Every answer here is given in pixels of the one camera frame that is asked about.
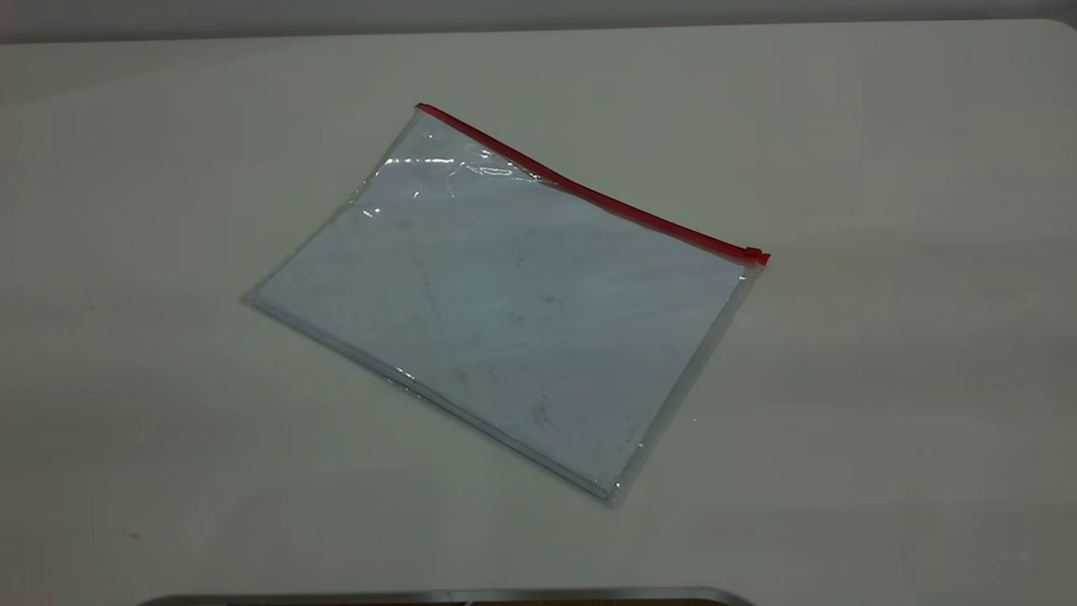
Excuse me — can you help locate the clear plastic bag red zipper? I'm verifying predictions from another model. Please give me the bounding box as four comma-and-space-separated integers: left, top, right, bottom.
244, 102, 772, 507

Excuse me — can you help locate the grey metal plate edge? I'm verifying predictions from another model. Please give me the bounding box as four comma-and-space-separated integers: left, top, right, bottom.
139, 587, 755, 606

